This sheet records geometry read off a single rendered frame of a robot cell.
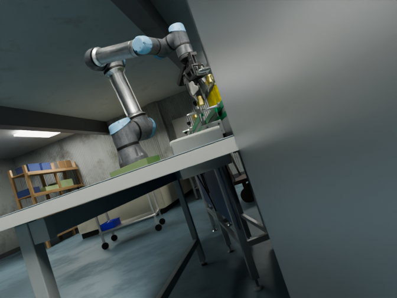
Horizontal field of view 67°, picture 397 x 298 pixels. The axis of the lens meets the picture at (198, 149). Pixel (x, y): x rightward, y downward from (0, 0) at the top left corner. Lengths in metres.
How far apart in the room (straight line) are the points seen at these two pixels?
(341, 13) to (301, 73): 0.08
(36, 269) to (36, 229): 0.10
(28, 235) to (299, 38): 0.80
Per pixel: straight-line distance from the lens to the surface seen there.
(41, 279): 0.93
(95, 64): 1.63
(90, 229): 6.84
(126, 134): 1.51
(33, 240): 0.92
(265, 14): 0.35
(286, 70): 0.33
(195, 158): 0.65
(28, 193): 7.97
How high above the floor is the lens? 0.72
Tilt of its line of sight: 3 degrees up
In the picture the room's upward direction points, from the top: 19 degrees counter-clockwise
